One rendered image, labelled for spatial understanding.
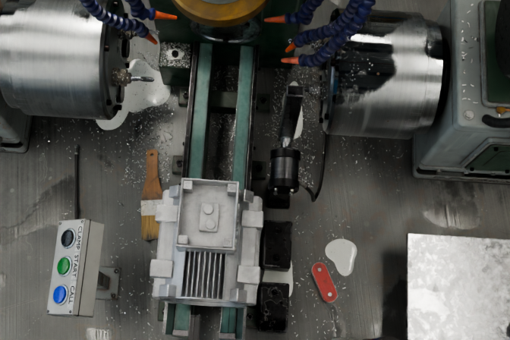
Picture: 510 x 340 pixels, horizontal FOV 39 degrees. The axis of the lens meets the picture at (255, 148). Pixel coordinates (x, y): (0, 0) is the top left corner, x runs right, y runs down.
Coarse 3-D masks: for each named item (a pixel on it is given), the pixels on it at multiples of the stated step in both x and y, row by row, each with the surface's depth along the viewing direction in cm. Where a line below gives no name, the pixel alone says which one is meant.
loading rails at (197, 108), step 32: (192, 64) 155; (256, 64) 155; (192, 96) 153; (224, 96) 162; (256, 96) 153; (192, 128) 152; (192, 160) 150; (256, 160) 161; (160, 320) 150; (224, 320) 141; (256, 320) 151
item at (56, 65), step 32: (32, 0) 134; (64, 0) 134; (96, 0) 135; (0, 32) 132; (32, 32) 131; (64, 32) 131; (96, 32) 131; (128, 32) 141; (0, 64) 132; (32, 64) 131; (64, 64) 131; (96, 64) 131; (128, 64) 153; (32, 96) 135; (64, 96) 134; (96, 96) 134
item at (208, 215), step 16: (192, 192) 127; (208, 192) 128; (224, 192) 128; (240, 192) 128; (192, 208) 127; (208, 208) 125; (224, 208) 127; (192, 224) 126; (208, 224) 124; (224, 224) 126; (176, 240) 122; (192, 240) 125; (208, 240) 126; (224, 240) 123
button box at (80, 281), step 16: (64, 224) 132; (80, 224) 129; (96, 224) 131; (80, 240) 128; (96, 240) 131; (64, 256) 130; (80, 256) 127; (96, 256) 130; (80, 272) 127; (96, 272) 130; (80, 288) 126; (48, 304) 128; (64, 304) 126; (80, 304) 126
